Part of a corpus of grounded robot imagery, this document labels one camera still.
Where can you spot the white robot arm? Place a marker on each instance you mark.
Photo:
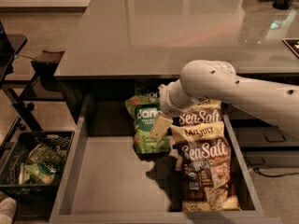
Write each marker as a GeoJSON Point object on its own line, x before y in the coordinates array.
{"type": "Point", "coordinates": [274, 103]}

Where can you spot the front Sea Salt chip bag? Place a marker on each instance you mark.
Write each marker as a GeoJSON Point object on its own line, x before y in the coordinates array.
{"type": "Point", "coordinates": [204, 159]}

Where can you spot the sea salt chip bag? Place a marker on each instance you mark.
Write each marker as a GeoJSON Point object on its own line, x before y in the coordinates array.
{"type": "Point", "coordinates": [204, 159]}
{"type": "Point", "coordinates": [208, 111]}

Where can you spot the white shoe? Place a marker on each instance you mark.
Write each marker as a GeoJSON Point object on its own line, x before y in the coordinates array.
{"type": "Point", "coordinates": [7, 211]}

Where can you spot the green Dang bag in crate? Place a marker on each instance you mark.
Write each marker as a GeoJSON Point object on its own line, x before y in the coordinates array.
{"type": "Point", "coordinates": [44, 171]}

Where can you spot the black tablet on counter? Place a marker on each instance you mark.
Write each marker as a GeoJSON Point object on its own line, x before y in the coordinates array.
{"type": "Point", "coordinates": [293, 45]}

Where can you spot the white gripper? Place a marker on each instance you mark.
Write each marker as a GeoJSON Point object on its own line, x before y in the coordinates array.
{"type": "Point", "coordinates": [168, 104]}

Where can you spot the green Dang rice chip bag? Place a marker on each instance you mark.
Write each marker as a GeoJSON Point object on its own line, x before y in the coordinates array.
{"type": "Point", "coordinates": [143, 109]}

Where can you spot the grey open drawer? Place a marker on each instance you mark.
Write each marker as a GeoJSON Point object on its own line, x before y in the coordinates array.
{"type": "Point", "coordinates": [105, 182]}

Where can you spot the dark chair with armrest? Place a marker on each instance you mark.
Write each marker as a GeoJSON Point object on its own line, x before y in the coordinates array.
{"type": "Point", "coordinates": [41, 87]}

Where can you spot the green snack bag in crate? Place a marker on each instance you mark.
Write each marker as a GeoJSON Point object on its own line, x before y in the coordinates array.
{"type": "Point", "coordinates": [43, 152]}

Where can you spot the black plastic crate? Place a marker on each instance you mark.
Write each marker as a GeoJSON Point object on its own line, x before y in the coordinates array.
{"type": "Point", "coordinates": [16, 182]}

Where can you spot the lower cabinet drawers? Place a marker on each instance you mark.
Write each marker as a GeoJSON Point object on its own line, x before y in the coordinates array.
{"type": "Point", "coordinates": [262, 144]}

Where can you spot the rear Sea Salt chip bag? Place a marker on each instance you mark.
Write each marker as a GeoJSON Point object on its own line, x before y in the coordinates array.
{"type": "Point", "coordinates": [208, 111]}

